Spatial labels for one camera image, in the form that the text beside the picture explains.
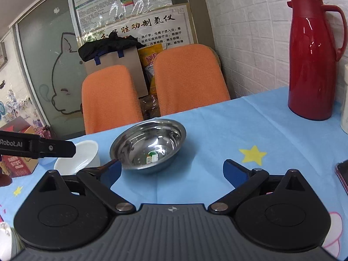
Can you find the yellow snack bag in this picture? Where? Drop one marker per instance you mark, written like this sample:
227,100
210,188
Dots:
147,57

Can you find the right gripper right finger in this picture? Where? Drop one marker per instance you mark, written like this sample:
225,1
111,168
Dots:
247,184

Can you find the smartphone with pink case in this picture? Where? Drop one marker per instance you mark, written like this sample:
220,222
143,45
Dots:
341,171

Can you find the red thermos jug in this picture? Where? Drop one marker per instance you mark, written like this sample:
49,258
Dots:
313,58

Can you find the white poster board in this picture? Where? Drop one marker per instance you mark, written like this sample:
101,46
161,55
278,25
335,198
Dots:
170,26

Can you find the glass door with cartoon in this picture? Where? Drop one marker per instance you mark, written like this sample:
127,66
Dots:
48,49

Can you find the white bowl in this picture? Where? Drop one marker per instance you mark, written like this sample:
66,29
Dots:
86,156

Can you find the blue translucent plastic bowl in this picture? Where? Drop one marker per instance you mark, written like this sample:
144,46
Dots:
47,161

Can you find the person's left hand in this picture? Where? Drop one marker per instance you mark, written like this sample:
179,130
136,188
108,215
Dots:
5,178

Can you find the left orange chair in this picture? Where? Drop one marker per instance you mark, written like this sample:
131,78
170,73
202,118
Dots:
109,100

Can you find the red cracker box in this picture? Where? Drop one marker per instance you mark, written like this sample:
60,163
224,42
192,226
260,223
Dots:
15,164

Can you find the stainless steel bowl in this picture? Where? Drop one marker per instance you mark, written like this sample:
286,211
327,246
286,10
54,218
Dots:
150,146

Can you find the right orange chair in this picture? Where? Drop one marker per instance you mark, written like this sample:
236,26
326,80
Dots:
188,77

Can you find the blue cartoon pig tablecloth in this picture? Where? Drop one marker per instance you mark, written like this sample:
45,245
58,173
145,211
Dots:
44,217

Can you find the orange chair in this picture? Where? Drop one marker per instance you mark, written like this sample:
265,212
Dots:
109,100
188,77

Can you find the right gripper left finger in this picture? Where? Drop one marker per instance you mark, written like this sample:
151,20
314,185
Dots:
99,180

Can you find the black cloth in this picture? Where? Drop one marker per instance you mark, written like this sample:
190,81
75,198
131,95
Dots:
93,49

